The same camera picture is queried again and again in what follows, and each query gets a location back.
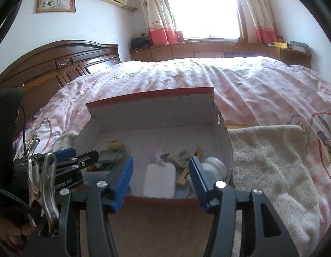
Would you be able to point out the notched wooden piece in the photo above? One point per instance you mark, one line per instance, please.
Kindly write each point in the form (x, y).
(182, 179)

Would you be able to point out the small red box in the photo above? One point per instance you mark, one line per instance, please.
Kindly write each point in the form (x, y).
(180, 36)

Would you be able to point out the yellow flat box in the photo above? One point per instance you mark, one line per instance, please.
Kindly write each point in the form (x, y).
(280, 44)

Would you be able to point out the beige fleece blanket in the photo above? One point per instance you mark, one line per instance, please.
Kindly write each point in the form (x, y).
(261, 166)

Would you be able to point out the pink plastic clip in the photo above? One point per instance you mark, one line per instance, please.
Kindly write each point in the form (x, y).
(158, 155)

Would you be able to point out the round wooden chess piece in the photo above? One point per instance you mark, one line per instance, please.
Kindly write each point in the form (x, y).
(114, 144)

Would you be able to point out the white plug charger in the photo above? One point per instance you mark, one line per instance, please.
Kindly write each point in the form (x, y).
(180, 159)

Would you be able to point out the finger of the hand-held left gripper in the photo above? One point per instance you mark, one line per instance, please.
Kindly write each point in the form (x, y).
(65, 154)
(85, 159)

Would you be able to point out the pink checked quilt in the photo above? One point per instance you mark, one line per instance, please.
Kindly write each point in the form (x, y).
(235, 85)

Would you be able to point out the pile of dark clothes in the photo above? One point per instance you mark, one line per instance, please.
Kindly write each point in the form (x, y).
(140, 42)

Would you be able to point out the dark wooden headboard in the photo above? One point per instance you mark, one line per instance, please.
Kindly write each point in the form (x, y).
(47, 67)

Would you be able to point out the cream and pink curtain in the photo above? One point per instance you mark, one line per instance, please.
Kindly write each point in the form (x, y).
(259, 10)
(157, 13)

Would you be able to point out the metal spring clamp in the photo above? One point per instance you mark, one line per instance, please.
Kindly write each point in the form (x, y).
(43, 187)
(34, 144)

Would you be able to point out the person's left hand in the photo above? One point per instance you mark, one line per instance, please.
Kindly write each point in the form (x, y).
(13, 235)

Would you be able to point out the red cardboard box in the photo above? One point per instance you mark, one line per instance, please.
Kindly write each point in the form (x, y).
(154, 112)

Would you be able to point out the wooden window cabinet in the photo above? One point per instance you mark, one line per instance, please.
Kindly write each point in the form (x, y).
(208, 49)

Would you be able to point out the bright window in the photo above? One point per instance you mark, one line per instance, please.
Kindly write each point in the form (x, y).
(205, 8)

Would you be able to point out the stack of green books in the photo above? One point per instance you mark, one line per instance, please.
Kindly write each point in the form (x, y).
(299, 46)

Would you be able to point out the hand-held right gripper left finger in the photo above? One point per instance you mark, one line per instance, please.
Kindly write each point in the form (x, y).
(122, 187)

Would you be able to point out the grey square plastic plate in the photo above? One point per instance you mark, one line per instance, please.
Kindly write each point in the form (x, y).
(112, 155)

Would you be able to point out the white rounded case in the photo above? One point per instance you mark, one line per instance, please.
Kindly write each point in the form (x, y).
(158, 180)

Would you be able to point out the small white bottle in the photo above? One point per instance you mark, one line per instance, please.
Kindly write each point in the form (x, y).
(215, 168)

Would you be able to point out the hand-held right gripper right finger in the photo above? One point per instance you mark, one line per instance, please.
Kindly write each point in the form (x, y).
(200, 187)

